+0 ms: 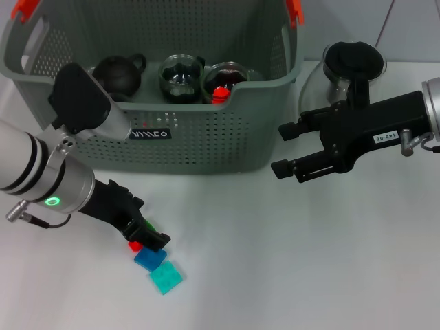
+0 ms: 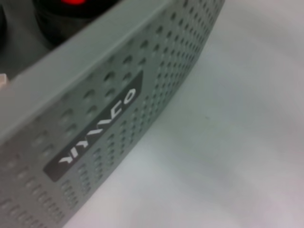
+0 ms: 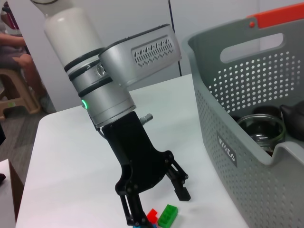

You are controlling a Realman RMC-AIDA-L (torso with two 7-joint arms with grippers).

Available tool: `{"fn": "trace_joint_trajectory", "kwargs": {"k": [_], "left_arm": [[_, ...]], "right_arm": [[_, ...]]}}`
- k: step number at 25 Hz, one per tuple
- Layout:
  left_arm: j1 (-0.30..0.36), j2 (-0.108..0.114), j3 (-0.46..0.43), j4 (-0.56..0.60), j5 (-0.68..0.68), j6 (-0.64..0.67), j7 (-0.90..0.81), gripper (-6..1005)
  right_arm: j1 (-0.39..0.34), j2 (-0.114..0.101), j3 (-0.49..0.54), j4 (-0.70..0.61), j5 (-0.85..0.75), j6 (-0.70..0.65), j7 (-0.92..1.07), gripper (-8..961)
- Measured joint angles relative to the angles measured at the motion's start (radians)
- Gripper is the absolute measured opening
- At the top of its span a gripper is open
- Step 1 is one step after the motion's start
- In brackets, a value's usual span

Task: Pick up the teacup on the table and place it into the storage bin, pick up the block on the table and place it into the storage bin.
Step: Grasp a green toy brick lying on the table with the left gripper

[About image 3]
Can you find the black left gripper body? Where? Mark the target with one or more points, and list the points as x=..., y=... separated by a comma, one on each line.
x=137, y=154

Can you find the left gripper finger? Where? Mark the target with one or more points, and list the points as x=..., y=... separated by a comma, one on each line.
x=181, y=187
x=136, y=213

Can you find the glass teacup with black holder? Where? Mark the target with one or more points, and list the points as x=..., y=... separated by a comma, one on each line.
x=261, y=133

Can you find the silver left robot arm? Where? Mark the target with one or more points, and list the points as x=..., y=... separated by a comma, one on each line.
x=76, y=59

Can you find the grey-green perforated storage bin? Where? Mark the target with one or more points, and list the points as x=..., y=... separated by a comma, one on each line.
x=237, y=107

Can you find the small red toy brick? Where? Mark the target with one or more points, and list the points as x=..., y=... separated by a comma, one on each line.
x=152, y=215

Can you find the green flat toy brick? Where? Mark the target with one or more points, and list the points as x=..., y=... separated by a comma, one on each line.
x=168, y=215

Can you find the white side desk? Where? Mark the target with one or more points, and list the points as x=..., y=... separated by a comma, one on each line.
x=7, y=197

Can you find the black clay teapot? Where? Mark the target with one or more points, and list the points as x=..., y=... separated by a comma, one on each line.
x=295, y=121

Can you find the beige plastic stool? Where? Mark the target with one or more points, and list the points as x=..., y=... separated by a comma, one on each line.
x=16, y=95

